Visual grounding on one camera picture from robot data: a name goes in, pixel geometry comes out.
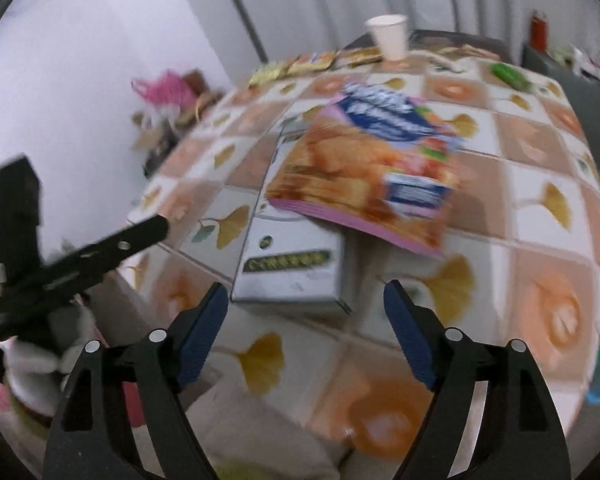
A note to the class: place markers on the person's left hand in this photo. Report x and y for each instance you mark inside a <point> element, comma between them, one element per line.
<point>35,370</point>

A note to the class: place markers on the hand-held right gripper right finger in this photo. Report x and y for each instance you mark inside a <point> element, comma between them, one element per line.
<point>410,340</point>

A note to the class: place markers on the red bottle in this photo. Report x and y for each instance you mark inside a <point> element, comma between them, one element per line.
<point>539,30</point>

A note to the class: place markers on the ginkgo leaf printed tablecloth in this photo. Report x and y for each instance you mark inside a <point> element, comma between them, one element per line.
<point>480,200</point>

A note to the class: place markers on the pink plastic bag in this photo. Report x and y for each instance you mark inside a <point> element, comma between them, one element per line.
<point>165,90</point>

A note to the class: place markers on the small green packet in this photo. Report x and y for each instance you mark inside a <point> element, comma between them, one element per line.
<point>511,76</point>

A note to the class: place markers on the grey cardboard box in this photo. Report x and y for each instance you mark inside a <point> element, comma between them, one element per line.
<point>290,270</point>

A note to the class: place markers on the grey cabinet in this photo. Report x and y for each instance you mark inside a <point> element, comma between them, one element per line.
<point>580,102</point>

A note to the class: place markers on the yellow green snack sachet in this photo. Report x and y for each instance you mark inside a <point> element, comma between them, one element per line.
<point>267,74</point>

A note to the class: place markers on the white paper cup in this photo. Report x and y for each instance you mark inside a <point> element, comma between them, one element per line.
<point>387,35</point>

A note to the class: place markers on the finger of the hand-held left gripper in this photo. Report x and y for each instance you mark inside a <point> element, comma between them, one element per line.
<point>130,240</point>

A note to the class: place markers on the pink snack bag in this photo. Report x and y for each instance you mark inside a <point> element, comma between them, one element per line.
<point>360,180</point>

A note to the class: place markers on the dark vertical pipe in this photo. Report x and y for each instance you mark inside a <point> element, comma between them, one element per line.
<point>240,10</point>

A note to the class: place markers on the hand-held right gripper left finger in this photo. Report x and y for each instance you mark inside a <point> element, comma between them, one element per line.
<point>202,340</point>

